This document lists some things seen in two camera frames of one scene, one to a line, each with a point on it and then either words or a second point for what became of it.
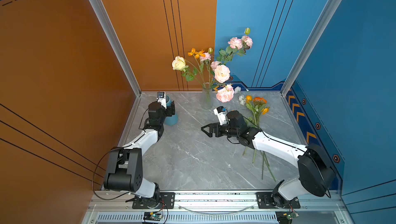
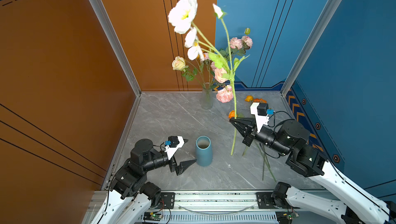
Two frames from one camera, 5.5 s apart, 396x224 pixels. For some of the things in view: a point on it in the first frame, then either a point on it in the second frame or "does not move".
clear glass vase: [207, 101] does not move
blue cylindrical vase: [172, 120] → [203, 150]
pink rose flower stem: [236, 45] does not move
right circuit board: [284, 217] does not move
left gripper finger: [170, 110] → [183, 165]
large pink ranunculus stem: [221, 73] does not move
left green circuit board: [152, 216] does not move
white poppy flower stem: [252, 112] → [200, 47]
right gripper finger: [213, 127] → [247, 123]
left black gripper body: [170, 109] → [173, 162]
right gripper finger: [215, 127] → [248, 131]
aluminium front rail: [216, 208] does not move
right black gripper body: [215, 130] → [250, 132]
